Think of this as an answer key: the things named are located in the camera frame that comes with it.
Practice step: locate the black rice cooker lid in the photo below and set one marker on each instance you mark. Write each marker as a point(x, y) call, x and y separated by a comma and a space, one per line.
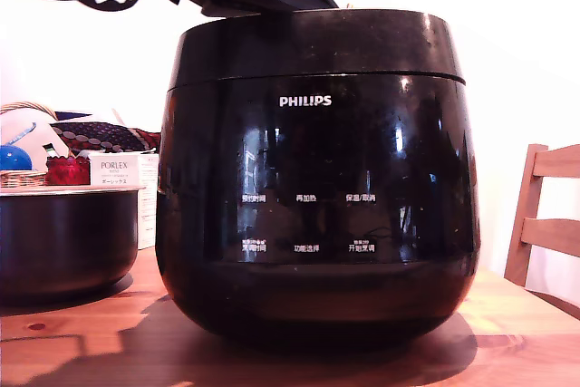
point(317, 45)

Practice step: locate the wooden chair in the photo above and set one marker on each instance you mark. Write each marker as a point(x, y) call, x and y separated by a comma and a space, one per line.
point(539, 228)

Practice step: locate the red crimped-edge pouch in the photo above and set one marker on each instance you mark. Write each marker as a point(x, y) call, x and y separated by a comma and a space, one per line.
point(65, 171)

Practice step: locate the dark patterned cloth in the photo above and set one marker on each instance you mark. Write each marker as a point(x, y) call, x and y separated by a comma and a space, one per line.
point(102, 135)

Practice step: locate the black rice cooker body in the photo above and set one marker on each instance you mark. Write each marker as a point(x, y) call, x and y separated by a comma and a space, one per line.
point(317, 169)

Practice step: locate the blue ball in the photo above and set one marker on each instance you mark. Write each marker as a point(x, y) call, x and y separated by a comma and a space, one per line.
point(14, 159)

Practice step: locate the small red yellow object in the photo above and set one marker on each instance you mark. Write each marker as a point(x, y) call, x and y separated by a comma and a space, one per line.
point(349, 6)

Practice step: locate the black inner pot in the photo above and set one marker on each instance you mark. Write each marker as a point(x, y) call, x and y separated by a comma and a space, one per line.
point(68, 237)

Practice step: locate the wicker basket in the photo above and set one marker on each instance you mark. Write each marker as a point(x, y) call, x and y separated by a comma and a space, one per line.
point(20, 178)

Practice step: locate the white bag blue print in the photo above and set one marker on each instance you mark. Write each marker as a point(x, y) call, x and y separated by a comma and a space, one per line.
point(38, 133)

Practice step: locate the white Porlex box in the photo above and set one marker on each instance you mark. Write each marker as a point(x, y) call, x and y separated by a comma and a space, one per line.
point(114, 168)

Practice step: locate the white printed text box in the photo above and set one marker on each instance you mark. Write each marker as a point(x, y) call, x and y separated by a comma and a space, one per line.
point(147, 201)

